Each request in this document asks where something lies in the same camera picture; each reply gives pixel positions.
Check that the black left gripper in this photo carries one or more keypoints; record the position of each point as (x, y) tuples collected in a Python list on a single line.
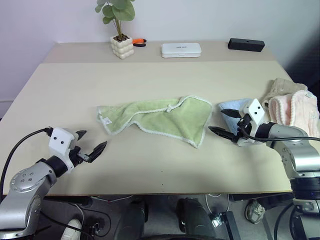
[(78, 155)]

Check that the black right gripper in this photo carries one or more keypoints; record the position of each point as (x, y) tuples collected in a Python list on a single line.
[(246, 125)]

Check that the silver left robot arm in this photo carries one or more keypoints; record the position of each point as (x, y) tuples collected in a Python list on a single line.
[(27, 180)]

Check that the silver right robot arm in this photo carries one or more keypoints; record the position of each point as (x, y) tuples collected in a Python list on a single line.
[(297, 150)]

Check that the light blue cloth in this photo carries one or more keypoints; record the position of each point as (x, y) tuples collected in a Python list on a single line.
[(232, 103)]

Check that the green towel with white trim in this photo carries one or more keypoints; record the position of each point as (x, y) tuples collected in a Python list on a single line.
[(162, 120)]

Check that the beige towel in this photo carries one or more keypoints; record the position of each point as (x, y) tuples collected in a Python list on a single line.
[(282, 87)]

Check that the pink and beige cloth pile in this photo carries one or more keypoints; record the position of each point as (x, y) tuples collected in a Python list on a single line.
[(297, 112)]

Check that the black rectangular box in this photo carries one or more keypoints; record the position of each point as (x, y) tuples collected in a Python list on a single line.
[(246, 45)]

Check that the white flat case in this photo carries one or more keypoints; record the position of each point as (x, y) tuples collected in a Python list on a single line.
[(181, 50)]

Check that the dark rounded shape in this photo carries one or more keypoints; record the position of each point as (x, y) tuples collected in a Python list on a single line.
[(131, 220), (196, 217)]

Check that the white shoe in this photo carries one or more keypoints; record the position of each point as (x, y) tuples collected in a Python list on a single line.
[(72, 230)]

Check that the grey white sneaker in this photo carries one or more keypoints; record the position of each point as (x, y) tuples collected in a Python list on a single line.
[(255, 212)]

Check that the white bubble plant pot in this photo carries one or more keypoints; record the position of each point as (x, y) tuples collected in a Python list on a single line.
[(122, 48)]

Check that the black metal stand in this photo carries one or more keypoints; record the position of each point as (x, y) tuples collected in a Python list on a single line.
[(228, 225)]

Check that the green leafy plant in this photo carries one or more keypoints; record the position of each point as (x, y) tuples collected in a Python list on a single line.
[(118, 11)]

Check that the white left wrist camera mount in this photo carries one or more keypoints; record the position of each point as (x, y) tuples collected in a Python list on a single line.
[(60, 141)]

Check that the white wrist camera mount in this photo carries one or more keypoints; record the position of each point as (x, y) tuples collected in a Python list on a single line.
[(60, 141), (256, 111)]

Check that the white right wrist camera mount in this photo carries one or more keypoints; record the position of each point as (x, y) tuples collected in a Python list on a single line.
[(256, 111)]

